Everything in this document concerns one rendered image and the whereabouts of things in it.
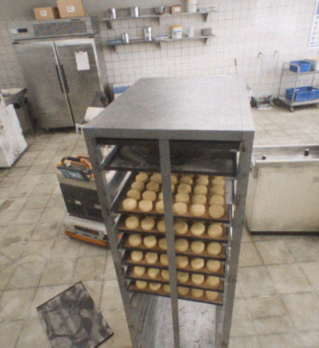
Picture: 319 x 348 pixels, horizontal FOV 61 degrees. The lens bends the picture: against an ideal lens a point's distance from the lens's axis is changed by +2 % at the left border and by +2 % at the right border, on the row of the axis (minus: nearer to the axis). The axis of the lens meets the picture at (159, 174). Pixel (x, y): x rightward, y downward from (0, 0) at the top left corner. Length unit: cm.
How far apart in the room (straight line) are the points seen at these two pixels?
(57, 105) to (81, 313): 419
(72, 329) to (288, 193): 217
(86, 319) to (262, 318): 138
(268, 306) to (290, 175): 111
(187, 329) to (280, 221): 141
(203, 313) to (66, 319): 110
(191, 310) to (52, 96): 466
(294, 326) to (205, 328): 70
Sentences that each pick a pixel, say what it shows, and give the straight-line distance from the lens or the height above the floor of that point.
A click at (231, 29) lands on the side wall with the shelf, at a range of 652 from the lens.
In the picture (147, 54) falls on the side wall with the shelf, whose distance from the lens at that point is 630.
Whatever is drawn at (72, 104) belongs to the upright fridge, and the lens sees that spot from 573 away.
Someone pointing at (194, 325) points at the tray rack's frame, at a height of 15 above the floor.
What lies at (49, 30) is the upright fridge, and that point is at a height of 190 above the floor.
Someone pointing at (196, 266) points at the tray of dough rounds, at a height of 124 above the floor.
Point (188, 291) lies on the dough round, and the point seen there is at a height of 104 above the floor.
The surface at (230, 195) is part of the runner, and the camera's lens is 89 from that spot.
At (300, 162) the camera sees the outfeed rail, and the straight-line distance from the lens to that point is 263.
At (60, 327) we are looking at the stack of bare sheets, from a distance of 256.
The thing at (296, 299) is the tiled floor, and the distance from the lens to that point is 268.
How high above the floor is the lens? 210
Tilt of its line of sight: 32 degrees down
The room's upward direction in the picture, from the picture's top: 5 degrees counter-clockwise
